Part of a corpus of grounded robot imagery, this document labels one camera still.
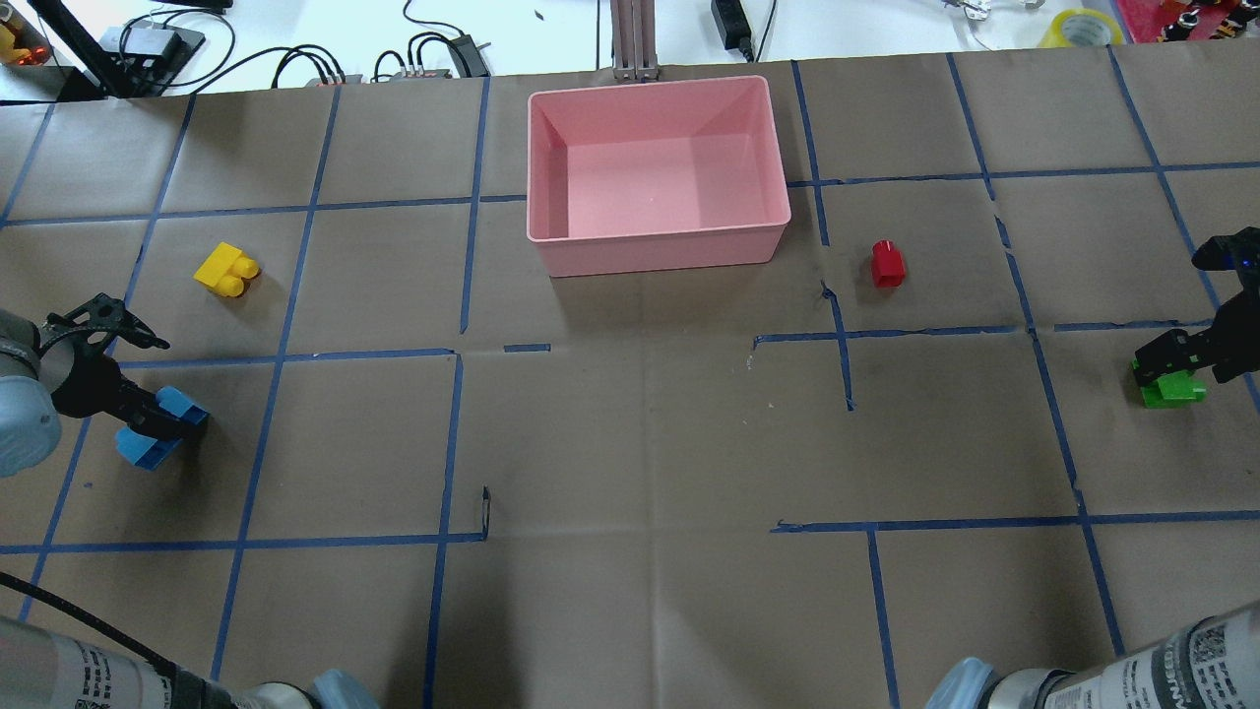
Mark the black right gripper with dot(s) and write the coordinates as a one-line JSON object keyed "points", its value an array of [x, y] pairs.
{"points": [[1236, 347]]}

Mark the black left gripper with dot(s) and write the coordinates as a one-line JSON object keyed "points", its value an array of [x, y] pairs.
{"points": [[87, 384]]}

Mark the black power adapter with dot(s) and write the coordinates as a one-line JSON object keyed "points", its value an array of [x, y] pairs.
{"points": [[467, 57]]}

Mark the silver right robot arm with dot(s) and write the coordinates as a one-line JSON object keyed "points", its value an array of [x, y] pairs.
{"points": [[1211, 663]]}

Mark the yellow tape roll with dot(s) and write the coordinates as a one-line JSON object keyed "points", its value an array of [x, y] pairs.
{"points": [[1081, 27]]}

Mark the red toy block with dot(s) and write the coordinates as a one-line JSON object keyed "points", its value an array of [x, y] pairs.
{"points": [[887, 265]]}

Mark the aluminium frame post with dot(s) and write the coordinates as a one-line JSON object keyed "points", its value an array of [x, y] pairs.
{"points": [[634, 46]]}

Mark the black tripod stand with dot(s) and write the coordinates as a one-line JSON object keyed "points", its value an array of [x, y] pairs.
{"points": [[141, 58]]}

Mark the green toy block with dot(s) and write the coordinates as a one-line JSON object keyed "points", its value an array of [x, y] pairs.
{"points": [[1173, 391]]}

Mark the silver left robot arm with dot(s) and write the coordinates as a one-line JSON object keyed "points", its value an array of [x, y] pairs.
{"points": [[62, 367]]}

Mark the pink plastic box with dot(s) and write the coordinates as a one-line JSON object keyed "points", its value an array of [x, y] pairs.
{"points": [[655, 177]]}

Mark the blue toy block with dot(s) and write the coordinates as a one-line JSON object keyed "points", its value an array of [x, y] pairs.
{"points": [[173, 418]]}

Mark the yellow toy block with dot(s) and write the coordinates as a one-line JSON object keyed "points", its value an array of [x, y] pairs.
{"points": [[227, 272]]}

